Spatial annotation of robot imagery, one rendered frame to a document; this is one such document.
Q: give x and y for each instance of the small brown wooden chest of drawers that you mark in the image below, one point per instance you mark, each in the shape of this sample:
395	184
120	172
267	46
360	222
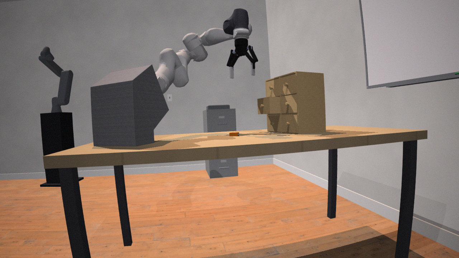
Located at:
310	102

